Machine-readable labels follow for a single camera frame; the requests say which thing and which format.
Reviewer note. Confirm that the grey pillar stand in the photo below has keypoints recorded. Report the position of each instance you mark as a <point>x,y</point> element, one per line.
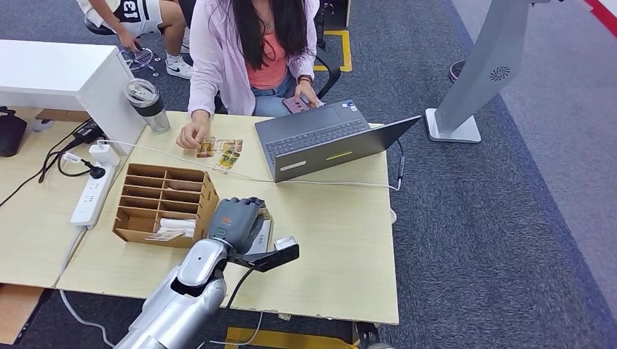
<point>482,67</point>

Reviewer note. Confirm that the white charger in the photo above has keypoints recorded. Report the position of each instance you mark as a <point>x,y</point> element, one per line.
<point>103,154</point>

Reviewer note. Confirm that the black plug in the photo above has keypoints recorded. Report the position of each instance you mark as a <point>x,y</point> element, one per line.
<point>98,172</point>

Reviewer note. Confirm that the grey laptop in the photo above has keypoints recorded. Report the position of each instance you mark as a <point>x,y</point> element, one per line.
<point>313,142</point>

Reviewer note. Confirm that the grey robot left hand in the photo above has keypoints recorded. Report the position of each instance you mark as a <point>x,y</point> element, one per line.
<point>236,221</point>

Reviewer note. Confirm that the black equipment stand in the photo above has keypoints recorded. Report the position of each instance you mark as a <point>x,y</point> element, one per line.
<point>335,14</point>

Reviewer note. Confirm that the pale plastic card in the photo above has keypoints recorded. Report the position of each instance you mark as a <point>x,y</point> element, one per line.
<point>219,168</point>

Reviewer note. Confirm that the brown landscape picture card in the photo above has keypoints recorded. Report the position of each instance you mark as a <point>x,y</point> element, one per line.
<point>230,145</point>

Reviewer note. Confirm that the person's hand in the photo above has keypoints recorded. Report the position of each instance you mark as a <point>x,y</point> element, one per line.
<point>130,42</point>

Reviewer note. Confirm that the round black base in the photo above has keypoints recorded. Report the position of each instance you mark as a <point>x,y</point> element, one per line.
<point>453,72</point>

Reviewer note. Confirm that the small white object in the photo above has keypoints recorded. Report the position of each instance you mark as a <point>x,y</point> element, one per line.
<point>42,125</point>

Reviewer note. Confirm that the person's left hand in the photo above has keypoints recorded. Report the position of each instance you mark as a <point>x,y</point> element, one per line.
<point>307,94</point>

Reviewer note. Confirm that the yellow-green picture card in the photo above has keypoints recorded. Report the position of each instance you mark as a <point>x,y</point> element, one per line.
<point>228,160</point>

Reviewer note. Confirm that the black bag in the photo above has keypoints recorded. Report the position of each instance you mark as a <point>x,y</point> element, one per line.
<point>9,135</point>

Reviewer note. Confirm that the pink phone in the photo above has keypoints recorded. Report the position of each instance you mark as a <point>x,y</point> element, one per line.
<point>294,105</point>

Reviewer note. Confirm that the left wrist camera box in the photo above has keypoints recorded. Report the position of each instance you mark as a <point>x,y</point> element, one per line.
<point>267,255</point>

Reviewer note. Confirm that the white power strip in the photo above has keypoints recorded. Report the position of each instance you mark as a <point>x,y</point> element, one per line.
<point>91,200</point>

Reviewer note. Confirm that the black power adapter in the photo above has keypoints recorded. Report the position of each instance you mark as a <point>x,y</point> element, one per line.
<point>87,132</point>

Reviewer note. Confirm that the clear tumbler with black band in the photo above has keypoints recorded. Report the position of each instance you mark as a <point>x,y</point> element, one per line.
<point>149,108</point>

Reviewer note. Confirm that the person's right hand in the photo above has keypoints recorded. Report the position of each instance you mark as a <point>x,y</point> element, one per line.
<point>193,137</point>

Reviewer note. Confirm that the person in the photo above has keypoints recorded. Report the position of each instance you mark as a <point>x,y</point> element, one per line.
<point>226,67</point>
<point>140,14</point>

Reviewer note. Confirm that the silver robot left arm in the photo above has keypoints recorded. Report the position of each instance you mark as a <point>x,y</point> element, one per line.
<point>183,303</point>

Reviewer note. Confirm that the grey card reader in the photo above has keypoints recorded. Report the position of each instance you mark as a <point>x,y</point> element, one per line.
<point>262,238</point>

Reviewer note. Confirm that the white cabinet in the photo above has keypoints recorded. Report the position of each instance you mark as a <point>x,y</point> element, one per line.
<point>48,72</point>

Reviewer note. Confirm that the cardboard organizer box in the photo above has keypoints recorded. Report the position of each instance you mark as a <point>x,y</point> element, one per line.
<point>144,192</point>

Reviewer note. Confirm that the stool with purple wheel base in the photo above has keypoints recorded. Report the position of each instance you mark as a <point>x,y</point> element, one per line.
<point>96,30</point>

